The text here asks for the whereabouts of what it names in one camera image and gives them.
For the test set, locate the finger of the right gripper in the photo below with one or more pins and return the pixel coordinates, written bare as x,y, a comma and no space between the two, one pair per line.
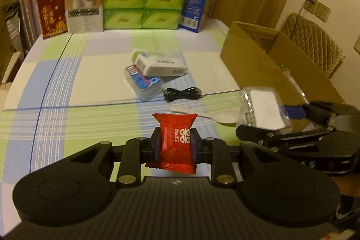
319,112
275,137

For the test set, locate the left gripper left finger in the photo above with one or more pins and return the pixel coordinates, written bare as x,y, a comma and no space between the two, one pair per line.
134,154

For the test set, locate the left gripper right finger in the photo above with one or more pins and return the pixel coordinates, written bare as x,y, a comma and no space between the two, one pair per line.
215,152

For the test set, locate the red snack packet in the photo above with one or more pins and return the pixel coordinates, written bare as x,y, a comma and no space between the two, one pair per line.
175,148

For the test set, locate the white plastic spoon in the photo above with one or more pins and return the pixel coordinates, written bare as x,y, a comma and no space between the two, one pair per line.
222,117

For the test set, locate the clear blue floss box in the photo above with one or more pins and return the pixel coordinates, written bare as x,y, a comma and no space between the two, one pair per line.
145,88

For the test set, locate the quilted chair back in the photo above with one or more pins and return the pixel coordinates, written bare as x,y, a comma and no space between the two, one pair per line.
314,42

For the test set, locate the open cardboard box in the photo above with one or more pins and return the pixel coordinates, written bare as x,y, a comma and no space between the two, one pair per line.
260,56

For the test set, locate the white rectangular medicine box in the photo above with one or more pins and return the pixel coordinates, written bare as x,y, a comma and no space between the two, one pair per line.
156,64

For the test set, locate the checkered tablecloth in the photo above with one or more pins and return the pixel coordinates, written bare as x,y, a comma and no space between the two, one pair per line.
71,92

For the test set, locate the white photo product box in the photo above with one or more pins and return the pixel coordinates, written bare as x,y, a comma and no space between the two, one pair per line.
84,16

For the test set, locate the red gift bag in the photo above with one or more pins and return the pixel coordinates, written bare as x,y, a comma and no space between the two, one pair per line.
51,14

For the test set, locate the striped shopping bag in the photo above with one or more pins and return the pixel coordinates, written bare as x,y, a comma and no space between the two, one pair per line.
12,14

